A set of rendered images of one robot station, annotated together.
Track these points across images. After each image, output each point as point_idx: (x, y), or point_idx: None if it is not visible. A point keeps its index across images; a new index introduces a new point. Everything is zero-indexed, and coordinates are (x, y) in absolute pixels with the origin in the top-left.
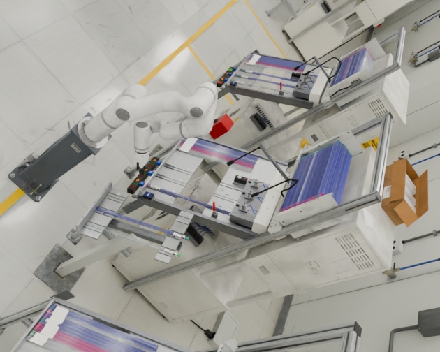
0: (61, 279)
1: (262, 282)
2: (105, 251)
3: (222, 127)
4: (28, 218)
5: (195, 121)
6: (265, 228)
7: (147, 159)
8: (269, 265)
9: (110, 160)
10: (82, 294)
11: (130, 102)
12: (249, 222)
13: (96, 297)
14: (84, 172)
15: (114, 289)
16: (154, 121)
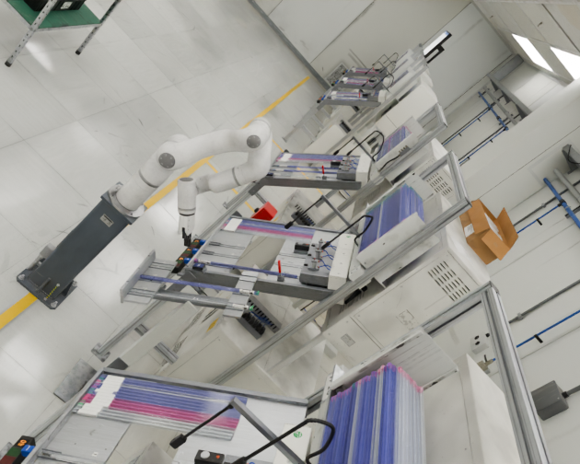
0: None
1: (347, 359)
2: (151, 339)
3: (265, 214)
4: (42, 327)
5: (250, 161)
6: (344, 280)
7: (192, 226)
8: (353, 330)
9: (134, 270)
10: None
11: (175, 145)
12: (324, 278)
13: (135, 425)
14: (107, 280)
15: None
16: (200, 179)
